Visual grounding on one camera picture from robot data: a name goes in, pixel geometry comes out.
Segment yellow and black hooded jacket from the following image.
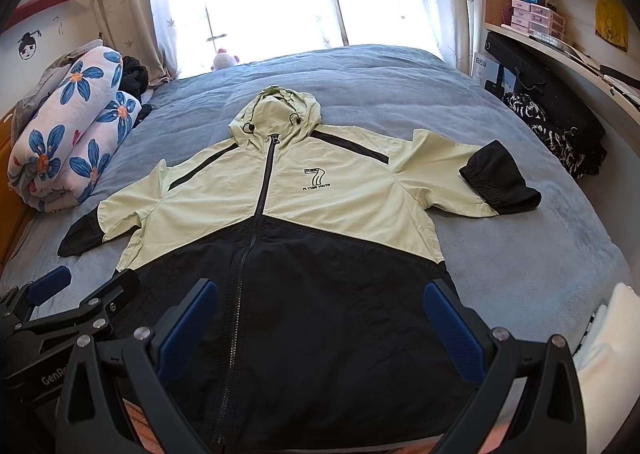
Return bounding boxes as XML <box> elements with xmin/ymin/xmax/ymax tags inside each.
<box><xmin>58</xmin><ymin>87</ymin><xmax>541</xmax><ymax>453</ymax></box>

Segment black clothes pile by quilt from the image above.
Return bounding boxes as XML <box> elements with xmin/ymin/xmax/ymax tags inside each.
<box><xmin>119</xmin><ymin>55</ymin><xmax>153</xmax><ymax>127</ymax></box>

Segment white fluffy pillow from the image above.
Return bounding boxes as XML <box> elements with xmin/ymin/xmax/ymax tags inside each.
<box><xmin>574</xmin><ymin>283</ymin><xmax>639</xmax><ymax>453</ymax></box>

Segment person's salmon pink trousers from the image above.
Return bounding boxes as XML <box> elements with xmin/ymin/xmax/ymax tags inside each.
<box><xmin>124</xmin><ymin>400</ymin><xmax>164</xmax><ymax>454</ymax></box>

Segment blue floral rolled quilt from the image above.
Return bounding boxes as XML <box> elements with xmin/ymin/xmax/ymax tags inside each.
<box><xmin>8</xmin><ymin>46</ymin><xmax>141</xmax><ymax>212</ymax></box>

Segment grey bed blanket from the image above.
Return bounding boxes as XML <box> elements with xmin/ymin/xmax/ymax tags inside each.
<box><xmin>1</xmin><ymin>46</ymin><xmax>634</xmax><ymax>346</ymax></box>

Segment pink white plush toy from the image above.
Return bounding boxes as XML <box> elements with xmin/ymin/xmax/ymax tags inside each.
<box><xmin>210</xmin><ymin>48</ymin><xmax>240</xmax><ymax>72</ymax></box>

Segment black white patterned garment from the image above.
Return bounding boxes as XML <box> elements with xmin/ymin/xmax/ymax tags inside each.
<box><xmin>502</xmin><ymin>92</ymin><xmax>608</xmax><ymax>181</ymax></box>

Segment black monitor box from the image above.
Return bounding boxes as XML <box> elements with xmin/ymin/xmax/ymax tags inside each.
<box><xmin>472</xmin><ymin>32</ymin><xmax>549</xmax><ymax>98</ymax></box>

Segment yellow cloth on shelf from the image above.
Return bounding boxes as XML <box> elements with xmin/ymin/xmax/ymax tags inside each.
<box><xmin>594</xmin><ymin>0</ymin><xmax>628</xmax><ymax>52</ymax></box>

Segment pink storage boxes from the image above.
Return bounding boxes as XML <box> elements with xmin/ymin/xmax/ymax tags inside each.
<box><xmin>511</xmin><ymin>0</ymin><xmax>565</xmax><ymax>37</ymax></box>

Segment cartoon face wall sticker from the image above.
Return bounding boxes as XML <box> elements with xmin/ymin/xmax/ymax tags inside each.
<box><xmin>17</xmin><ymin>30</ymin><xmax>42</xmax><ymax>61</ymax></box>

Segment red wall shelf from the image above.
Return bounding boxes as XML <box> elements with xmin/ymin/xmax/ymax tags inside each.
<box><xmin>1</xmin><ymin>0</ymin><xmax>70</xmax><ymax>32</ymax></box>

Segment wooden wall shelf unit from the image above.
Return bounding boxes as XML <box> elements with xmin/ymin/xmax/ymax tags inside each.
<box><xmin>484</xmin><ymin>0</ymin><xmax>639</xmax><ymax>130</ymax></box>

